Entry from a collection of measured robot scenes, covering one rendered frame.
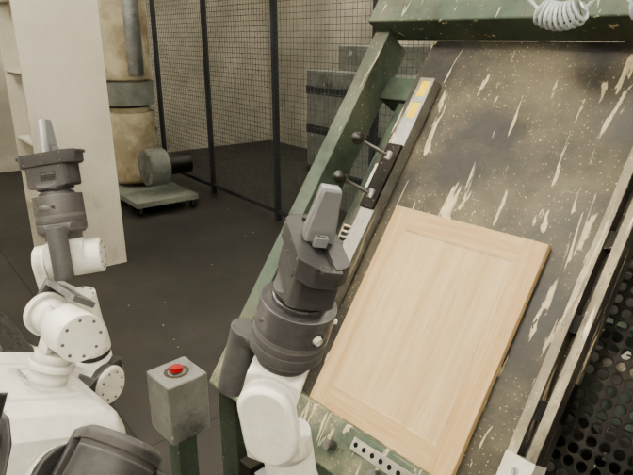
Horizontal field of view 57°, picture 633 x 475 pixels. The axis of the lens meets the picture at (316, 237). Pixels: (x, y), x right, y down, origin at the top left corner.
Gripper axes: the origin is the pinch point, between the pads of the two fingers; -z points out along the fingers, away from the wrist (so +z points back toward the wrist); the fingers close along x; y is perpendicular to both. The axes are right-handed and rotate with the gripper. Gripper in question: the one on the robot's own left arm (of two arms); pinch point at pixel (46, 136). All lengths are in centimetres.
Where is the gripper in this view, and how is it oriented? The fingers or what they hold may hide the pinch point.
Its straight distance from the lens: 119.1
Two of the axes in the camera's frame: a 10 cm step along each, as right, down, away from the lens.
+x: 9.7, -1.1, -2.2
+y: -2.1, 1.1, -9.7
